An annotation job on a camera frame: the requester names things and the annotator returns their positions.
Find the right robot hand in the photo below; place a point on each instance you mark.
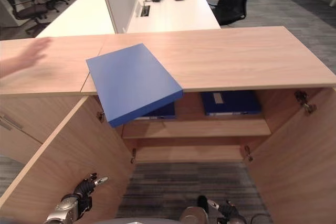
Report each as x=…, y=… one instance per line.
x=229, y=209

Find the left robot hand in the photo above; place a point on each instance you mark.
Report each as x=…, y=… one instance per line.
x=85, y=187

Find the blue box file folder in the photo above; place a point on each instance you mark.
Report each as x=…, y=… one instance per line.
x=131, y=82

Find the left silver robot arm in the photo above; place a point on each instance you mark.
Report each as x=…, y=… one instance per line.
x=65, y=208

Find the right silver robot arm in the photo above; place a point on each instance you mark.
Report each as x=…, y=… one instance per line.
x=258, y=219

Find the wooden cabinet door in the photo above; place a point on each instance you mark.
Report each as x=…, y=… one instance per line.
x=296, y=161
x=73, y=155

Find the wooden cabinet shelf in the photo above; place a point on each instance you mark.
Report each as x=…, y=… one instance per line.
x=197, y=128

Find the blue folder with grey label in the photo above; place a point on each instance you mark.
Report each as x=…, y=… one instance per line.
x=236, y=104

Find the blue folder without label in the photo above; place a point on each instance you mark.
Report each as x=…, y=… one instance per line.
x=164, y=112

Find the open wooden office cabinet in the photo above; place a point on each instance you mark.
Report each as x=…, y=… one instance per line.
x=223, y=56

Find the grey robot torso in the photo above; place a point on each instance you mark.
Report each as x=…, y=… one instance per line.
x=78, y=221

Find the metal door hinge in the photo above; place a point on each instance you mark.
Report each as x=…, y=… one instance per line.
x=247, y=153
x=100, y=116
x=133, y=155
x=304, y=102

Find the person's hand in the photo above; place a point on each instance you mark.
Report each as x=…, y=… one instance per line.
x=25, y=54

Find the desk socket box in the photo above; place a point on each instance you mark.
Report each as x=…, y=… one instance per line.
x=144, y=10

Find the grey desk divider panel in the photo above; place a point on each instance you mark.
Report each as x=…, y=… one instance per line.
x=120, y=1

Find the white furniture block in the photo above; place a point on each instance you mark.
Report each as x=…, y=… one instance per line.
x=8, y=14

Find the long white desk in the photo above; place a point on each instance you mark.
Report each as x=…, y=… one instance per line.
x=183, y=11

